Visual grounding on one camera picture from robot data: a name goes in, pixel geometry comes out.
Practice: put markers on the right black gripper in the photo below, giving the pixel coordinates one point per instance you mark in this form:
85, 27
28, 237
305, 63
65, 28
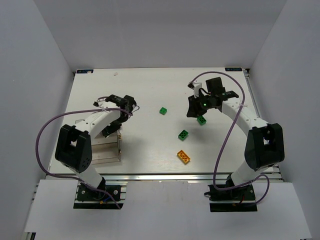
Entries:
193, 107

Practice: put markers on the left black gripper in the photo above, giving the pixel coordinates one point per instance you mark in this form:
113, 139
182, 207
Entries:
110, 130

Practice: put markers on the green lego brick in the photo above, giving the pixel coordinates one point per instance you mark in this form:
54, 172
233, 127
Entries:
183, 135
201, 120
163, 111

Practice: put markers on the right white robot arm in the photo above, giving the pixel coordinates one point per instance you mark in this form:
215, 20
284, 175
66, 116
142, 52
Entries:
264, 145

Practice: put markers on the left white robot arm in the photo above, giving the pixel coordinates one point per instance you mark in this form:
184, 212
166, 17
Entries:
74, 144

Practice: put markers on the clear container far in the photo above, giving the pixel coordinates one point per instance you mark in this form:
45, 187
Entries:
92, 126

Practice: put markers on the clear container near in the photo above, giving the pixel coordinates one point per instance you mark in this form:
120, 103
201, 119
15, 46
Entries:
105, 153

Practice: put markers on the orange flat lego brick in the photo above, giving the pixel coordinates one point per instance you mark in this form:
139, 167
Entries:
183, 157

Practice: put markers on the right blue corner label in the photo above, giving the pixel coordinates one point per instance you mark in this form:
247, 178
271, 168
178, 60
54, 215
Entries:
233, 69

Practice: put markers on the blue corner label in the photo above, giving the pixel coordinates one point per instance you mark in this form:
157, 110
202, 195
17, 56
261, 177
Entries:
84, 71
233, 69

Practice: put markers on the left blue corner label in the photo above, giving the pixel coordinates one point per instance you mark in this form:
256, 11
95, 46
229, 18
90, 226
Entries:
84, 71

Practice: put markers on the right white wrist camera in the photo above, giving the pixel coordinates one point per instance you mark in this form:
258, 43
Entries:
196, 87

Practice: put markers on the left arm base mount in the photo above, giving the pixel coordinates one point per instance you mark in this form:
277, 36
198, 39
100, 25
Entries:
87, 199

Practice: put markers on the aluminium table front rail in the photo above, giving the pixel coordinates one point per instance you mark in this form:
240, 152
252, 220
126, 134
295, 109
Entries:
273, 176

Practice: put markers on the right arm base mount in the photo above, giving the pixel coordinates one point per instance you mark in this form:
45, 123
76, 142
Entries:
237, 200

